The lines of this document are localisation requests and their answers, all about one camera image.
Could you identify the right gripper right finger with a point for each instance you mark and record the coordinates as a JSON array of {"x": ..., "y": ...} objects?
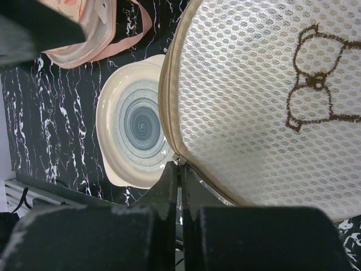
[{"x": 207, "y": 226}]

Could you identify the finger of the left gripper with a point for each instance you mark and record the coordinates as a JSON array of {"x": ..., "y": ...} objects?
[{"x": 29, "y": 28}]

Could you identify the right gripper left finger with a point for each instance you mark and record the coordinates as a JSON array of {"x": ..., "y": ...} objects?
[{"x": 161, "y": 200}]

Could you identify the white mesh laundry bag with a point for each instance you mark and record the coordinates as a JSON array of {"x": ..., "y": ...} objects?
[{"x": 262, "y": 99}]

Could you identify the pink floral laundry bag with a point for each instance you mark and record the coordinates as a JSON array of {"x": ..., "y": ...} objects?
[{"x": 98, "y": 20}]

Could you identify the swirl pattern ceramic plate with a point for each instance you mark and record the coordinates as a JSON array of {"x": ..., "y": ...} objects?
[{"x": 133, "y": 146}]

